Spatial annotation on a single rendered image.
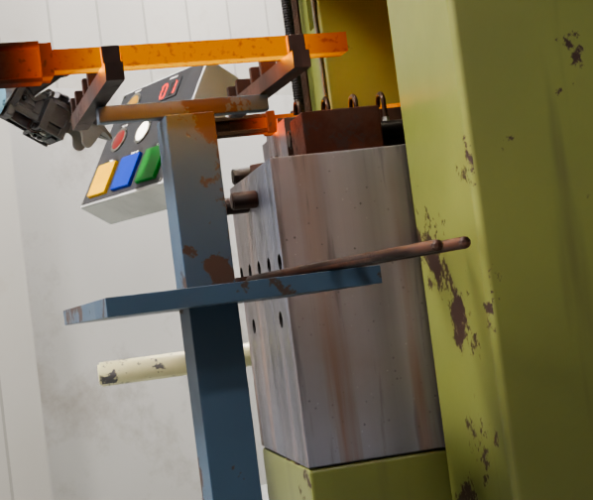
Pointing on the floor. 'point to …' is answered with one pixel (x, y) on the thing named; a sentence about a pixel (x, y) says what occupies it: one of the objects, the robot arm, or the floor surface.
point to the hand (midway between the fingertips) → (106, 132)
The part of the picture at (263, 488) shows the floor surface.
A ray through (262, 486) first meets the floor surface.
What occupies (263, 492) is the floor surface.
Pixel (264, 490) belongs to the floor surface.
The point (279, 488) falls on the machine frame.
